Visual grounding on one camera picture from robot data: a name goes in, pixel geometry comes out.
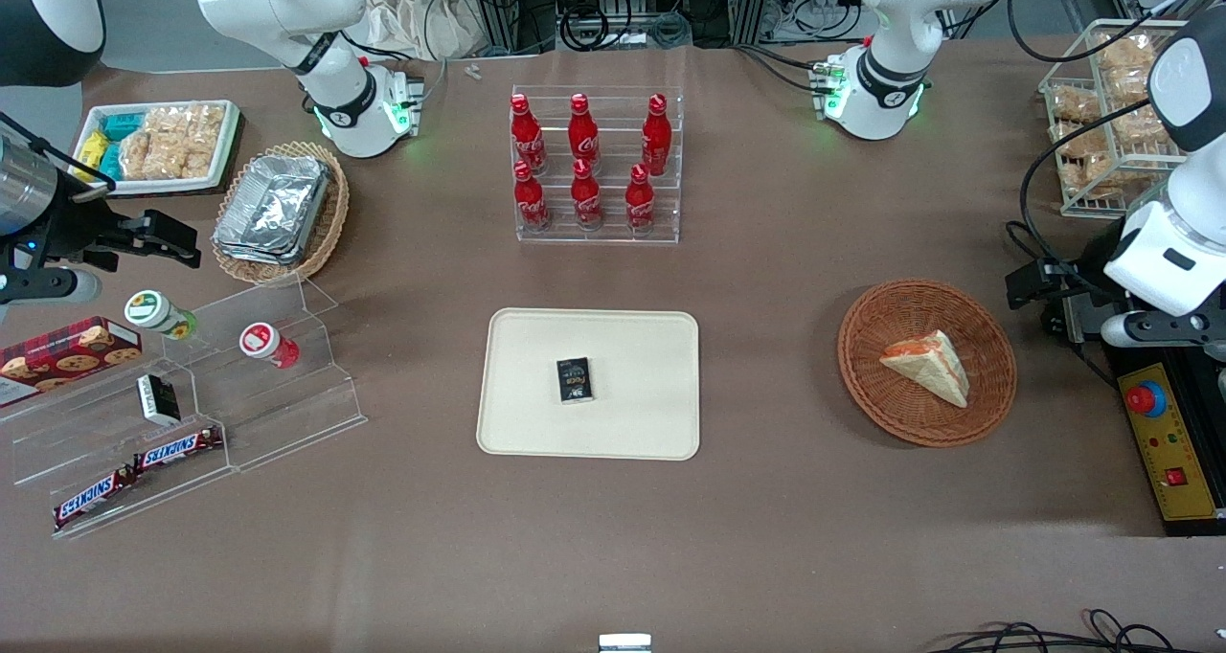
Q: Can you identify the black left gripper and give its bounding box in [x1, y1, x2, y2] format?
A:
[1005, 236, 1129, 344]

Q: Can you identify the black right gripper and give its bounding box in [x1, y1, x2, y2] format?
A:
[38, 186, 203, 273]

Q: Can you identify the white rectangular snack tray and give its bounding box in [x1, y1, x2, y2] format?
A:
[71, 99, 243, 194]

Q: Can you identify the wrapped triangular sandwich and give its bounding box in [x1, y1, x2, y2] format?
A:
[879, 329, 971, 410]

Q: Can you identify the light oval wicker basket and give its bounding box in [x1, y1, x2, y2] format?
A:
[210, 140, 352, 288]

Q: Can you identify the brown round wicker basket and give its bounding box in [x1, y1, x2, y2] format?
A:
[837, 279, 1019, 448]

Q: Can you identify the cream rectangular tray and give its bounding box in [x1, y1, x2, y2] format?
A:
[476, 307, 701, 462]

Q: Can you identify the green sunflower lid cup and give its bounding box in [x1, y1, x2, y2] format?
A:
[124, 289, 199, 341]

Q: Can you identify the clear rice cracker pack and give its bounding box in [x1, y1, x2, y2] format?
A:
[144, 103, 227, 142]
[119, 128, 216, 182]

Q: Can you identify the clear wrapped bread pack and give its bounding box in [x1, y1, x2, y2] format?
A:
[1054, 126, 1120, 197]
[1101, 69, 1168, 148]
[1048, 84, 1102, 124]
[1092, 33, 1158, 72]

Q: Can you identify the stack of foil trays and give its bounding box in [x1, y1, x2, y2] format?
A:
[212, 154, 332, 267]

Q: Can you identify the red tartan cookie box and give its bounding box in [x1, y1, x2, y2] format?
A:
[0, 316, 144, 409]

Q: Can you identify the small black white box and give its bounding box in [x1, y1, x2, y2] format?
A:
[136, 373, 182, 427]

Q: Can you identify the red strawberry lid cup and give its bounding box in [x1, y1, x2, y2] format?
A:
[238, 322, 301, 370]

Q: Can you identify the red emergency stop button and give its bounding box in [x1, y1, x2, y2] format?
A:
[1124, 381, 1169, 420]

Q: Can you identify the Snickers chocolate bar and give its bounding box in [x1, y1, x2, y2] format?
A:
[52, 465, 138, 531]
[132, 426, 225, 473]

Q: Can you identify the clear acrylic stepped shelf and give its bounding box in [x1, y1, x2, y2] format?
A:
[0, 274, 369, 541]

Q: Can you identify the yellow black control box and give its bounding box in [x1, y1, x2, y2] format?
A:
[1101, 345, 1226, 538]

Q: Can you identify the beige cloth bag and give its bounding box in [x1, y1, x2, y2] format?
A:
[356, 0, 487, 61]

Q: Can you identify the red cola bottle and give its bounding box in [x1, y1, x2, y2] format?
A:
[641, 93, 673, 178]
[512, 161, 553, 232]
[568, 93, 602, 171]
[570, 158, 604, 231]
[624, 163, 658, 234]
[510, 94, 548, 176]

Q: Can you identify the clear acrylic bottle rack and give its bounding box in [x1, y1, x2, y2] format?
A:
[510, 84, 684, 246]

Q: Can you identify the small black box gold print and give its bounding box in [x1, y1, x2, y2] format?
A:
[556, 357, 596, 404]

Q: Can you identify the white wire basket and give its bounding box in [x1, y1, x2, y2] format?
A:
[1038, 18, 1210, 219]

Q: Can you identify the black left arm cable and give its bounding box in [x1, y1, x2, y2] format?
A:
[1004, 98, 1152, 285]

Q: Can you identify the black base cable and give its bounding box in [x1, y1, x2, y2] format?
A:
[733, 44, 836, 95]

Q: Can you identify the black floor cable bundle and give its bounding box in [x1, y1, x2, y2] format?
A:
[922, 609, 1210, 653]

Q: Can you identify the aluminium frame post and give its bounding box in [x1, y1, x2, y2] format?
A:
[464, 0, 524, 56]
[726, 0, 778, 43]

